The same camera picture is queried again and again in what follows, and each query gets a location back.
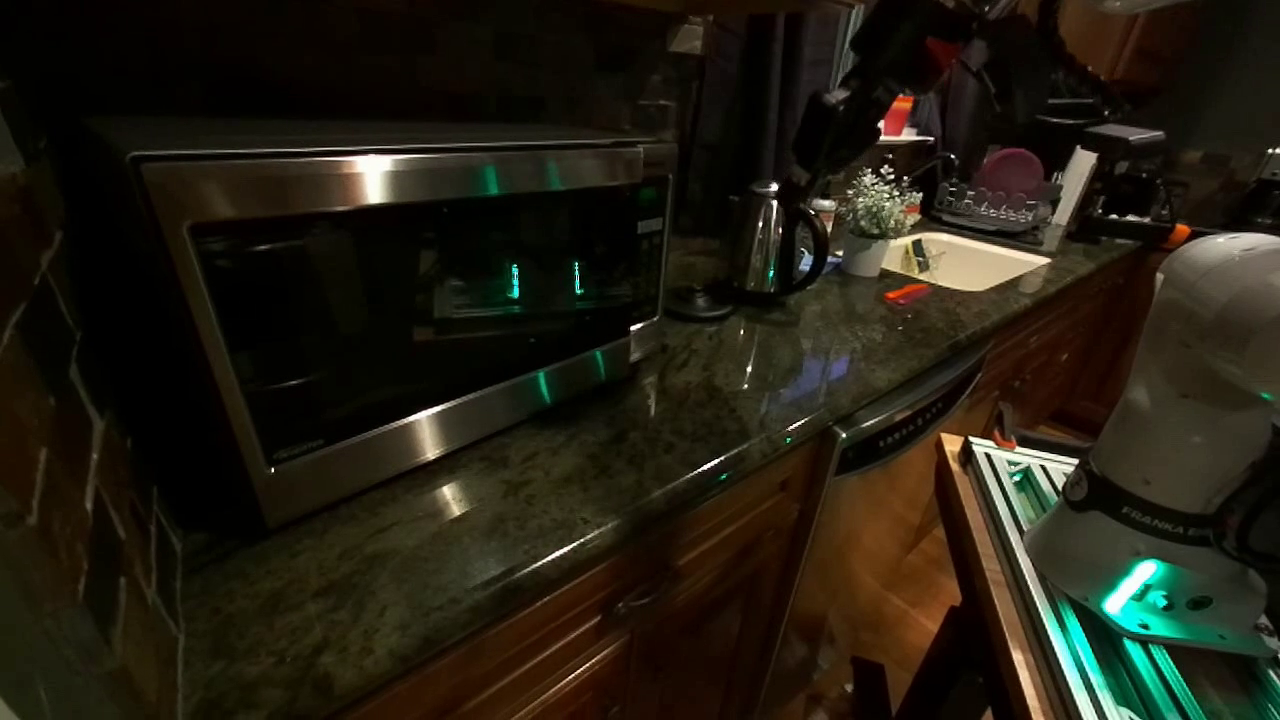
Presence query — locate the black kettle base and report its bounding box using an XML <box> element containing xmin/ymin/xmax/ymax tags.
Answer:
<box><xmin>664</xmin><ymin>289</ymin><xmax>735</xmax><ymax>324</ymax></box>

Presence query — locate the dish rack with dishes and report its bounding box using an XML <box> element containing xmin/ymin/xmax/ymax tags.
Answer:
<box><xmin>929</xmin><ymin>148</ymin><xmax>1051</xmax><ymax>235</ymax></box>

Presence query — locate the stainless dishwasher front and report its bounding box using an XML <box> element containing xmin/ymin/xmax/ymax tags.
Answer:
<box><xmin>833</xmin><ymin>352</ymin><xmax>985</xmax><ymax>475</ymax></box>

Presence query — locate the black coffee maker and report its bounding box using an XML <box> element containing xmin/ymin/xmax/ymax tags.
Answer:
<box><xmin>1078</xmin><ymin>124</ymin><xmax>1172</xmax><ymax>239</ymax></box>

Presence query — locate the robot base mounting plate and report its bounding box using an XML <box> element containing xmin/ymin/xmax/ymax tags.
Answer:
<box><xmin>1026</xmin><ymin>506</ymin><xmax>1270</xmax><ymax>658</ymax></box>

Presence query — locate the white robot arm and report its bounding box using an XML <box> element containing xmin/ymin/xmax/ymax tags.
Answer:
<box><xmin>794</xmin><ymin>0</ymin><xmax>1280</xmax><ymax>557</ymax></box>

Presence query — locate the stainless steel electric kettle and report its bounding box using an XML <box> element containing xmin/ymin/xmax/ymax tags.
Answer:
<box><xmin>732</xmin><ymin>182</ymin><xmax>833</xmax><ymax>304</ymax></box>

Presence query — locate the small potted plant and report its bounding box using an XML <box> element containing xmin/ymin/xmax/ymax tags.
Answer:
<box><xmin>845</xmin><ymin>170</ymin><xmax>911</xmax><ymax>277</ymax></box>

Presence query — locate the stainless steel microwave oven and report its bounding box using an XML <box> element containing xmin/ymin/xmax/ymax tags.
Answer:
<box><xmin>83</xmin><ymin>115</ymin><xmax>677</xmax><ymax>527</ymax></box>

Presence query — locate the orange object by sink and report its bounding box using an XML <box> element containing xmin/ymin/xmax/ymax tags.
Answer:
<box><xmin>882</xmin><ymin>282</ymin><xmax>934</xmax><ymax>307</ymax></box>

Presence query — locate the white kitchen sink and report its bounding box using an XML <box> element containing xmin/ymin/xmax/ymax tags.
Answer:
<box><xmin>885</xmin><ymin>231</ymin><xmax>1043</xmax><ymax>291</ymax></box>

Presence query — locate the wooden cabinet drawer front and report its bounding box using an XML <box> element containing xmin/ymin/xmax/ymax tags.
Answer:
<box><xmin>344</xmin><ymin>442</ymin><xmax>828</xmax><ymax>720</ymax></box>

